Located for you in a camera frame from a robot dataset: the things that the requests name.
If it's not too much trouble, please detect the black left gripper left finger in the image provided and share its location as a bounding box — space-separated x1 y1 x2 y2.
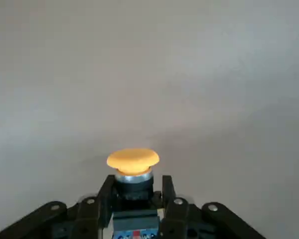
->
0 175 115 239

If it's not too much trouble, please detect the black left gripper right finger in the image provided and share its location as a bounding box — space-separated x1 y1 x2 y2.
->
161 175 268 239

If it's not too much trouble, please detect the yellow mushroom push button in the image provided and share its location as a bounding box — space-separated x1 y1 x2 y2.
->
107 148 165 239

